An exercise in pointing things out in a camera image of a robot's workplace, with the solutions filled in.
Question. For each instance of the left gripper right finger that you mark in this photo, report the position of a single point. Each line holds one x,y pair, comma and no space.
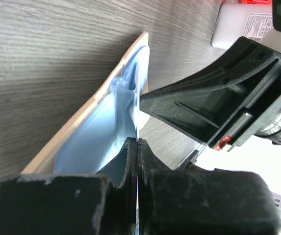
202,202

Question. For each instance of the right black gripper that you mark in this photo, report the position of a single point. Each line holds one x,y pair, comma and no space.
232,99

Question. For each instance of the beige leather card holder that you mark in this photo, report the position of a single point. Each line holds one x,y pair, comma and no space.
95,134

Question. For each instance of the red plastic shopping basket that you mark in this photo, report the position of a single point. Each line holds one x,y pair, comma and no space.
267,2

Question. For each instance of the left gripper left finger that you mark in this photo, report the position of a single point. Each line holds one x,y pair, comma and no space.
103,203

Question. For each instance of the white plastic bottle black cap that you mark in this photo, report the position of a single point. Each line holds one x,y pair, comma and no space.
235,20

